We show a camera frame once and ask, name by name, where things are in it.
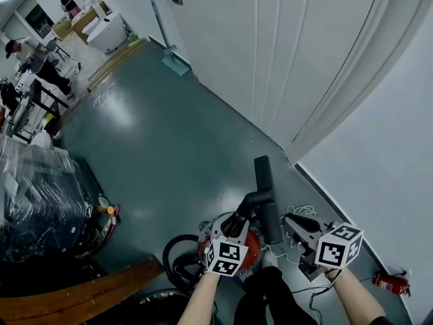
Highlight white cable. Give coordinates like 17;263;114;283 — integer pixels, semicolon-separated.
263;204;321;267

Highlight teal dustpan with handle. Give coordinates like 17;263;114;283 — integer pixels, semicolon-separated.
148;0;190;77

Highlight person's right forearm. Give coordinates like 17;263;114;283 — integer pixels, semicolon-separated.
319;265;387;325

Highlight plastic-wrapped pallet load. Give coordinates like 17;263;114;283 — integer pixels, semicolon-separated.
0;137;104;262

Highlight red fire extinguisher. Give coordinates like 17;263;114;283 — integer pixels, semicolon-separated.
371;269;412;297

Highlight person's black trouser legs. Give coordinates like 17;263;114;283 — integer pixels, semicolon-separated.
233;265;321;325

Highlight black-framed desk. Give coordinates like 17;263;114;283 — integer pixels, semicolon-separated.
6;78;70;144

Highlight white door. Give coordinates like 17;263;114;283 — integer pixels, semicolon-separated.
145;0;407;165

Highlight black cable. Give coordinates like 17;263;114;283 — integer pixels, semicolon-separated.
290;272;375;325

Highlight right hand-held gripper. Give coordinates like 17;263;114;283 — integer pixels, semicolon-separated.
282;213;365;283

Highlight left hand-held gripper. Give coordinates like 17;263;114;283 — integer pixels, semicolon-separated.
202;212;252;278

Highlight red vacuum cleaner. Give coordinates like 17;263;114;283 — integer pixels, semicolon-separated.
162;200;262;293

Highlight person's left forearm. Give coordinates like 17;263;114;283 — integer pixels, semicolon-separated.
176;271;221;325

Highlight person's grey shoe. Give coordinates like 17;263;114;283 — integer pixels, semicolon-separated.
262;250;279;269

